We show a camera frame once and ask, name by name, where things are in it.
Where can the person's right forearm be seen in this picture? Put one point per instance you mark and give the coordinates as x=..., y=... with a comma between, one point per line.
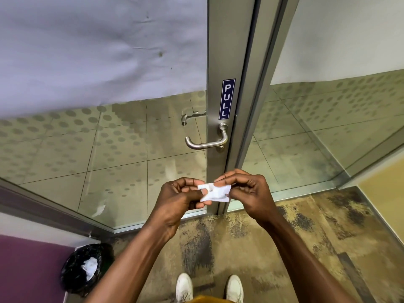
x=303, y=265

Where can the grey metal door stile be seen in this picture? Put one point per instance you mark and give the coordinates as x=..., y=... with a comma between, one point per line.
x=221, y=44

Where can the person's left thumb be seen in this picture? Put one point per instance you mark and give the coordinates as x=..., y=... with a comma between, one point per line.
x=197, y=191

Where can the person's left hand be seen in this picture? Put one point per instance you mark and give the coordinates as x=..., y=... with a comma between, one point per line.
x=170, y=205

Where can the blue door label sticker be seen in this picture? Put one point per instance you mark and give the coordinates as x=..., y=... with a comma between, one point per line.
x=227, y=99

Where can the dotted frosted glass side panel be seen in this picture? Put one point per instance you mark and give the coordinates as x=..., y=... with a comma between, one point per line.
x=315, y=129

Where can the person's left white shoe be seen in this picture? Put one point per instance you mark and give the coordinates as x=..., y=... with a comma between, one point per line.
x=184, y=288

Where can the small white wipe packet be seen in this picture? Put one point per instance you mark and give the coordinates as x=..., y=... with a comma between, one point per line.
x=217, y=193

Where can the black trash bin with liner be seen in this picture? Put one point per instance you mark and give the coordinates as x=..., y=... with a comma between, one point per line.
x=72, y=274

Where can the crumpled white paper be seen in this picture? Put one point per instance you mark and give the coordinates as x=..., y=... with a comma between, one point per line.
x=90, y=268

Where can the person's right thumb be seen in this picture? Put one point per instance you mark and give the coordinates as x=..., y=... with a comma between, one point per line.
x=236, y=191

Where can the person's right white shoe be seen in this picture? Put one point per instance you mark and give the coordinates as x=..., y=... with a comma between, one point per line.
x=234, y=288

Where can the large white paper sheet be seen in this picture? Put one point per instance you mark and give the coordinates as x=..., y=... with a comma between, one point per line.
x=94, y=44

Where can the dotted frosted glass door pane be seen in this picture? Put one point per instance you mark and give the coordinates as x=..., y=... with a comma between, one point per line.
x=120, y=167

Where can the grey metal door frame post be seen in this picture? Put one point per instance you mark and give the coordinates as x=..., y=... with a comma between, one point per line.
x=268, y=59

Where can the person's white shoe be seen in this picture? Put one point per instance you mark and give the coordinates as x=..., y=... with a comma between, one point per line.
x=184, y=288
x=234, y=288

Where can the person's right hand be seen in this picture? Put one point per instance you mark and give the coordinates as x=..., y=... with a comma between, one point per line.
x=255, y=195

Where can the person's left forearm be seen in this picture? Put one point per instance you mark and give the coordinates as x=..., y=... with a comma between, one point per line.
x=132, y=265

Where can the person's yellow garment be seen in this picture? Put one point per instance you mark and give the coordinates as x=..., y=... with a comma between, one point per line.
x=210, y=299

